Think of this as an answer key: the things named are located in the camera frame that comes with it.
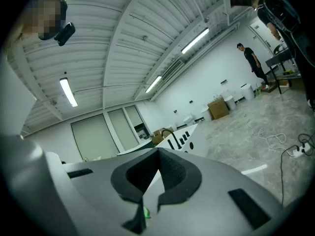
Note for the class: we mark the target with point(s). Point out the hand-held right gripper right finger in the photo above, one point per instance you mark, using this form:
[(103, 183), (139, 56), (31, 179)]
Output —
[(192, 181)]

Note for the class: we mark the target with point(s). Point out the person's head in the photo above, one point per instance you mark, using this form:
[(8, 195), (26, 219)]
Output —
[(44, 16)]

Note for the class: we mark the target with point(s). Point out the long ceiling light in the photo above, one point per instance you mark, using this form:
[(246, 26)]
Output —
[(194, 41), (153, 84), (69, 92)]

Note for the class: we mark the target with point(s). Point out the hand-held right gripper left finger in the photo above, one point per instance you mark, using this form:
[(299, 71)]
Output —
[(118, 178)]

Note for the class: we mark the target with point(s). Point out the tall white bin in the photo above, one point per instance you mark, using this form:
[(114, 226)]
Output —
[(247, 91)]

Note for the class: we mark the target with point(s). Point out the white rectangular bathtub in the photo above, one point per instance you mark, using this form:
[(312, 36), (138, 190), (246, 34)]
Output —
[(200, 146)]

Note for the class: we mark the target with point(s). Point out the large open cardboard box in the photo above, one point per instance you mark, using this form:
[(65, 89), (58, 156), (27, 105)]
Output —
[(157, 138)]

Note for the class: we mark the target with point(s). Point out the black table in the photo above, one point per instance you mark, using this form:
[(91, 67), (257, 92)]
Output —
[(276, 59)]

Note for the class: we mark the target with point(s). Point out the person's white shirt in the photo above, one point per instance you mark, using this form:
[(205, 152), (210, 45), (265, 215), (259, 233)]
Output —
[(14, 95)]

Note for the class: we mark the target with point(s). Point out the white power strip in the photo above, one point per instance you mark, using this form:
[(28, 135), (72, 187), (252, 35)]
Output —
[(299, 152)]

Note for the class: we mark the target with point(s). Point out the large white framed window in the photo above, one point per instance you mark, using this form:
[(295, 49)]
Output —
[(93, 136)]

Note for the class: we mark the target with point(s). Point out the small white bin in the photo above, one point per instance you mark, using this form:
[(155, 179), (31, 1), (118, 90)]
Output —
[(230, 102)]

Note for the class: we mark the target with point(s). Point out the dark green oval bathtub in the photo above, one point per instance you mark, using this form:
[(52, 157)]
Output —
[(137, 148)]

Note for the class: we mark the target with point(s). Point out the cardboard box with white fittings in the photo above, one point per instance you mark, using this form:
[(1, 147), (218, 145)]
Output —
[(218, 108)]

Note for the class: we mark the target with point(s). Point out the black head-mounted camera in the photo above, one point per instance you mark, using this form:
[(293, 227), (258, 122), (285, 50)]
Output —
[(65, 33)]

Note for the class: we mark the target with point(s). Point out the white two-piece toilet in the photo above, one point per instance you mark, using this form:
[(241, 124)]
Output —
[(188, 118)]

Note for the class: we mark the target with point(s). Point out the black handheld shower head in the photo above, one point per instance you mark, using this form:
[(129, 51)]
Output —
[(170, 144)]

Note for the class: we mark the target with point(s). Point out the white round bin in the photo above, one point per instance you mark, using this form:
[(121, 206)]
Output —
[(205, 112)]

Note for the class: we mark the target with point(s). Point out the ceiling air vent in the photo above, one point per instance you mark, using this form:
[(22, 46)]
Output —
[(172, 70)]

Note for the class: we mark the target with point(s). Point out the black curved faucet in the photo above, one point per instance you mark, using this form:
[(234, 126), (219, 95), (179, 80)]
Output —
[(176, 140)]

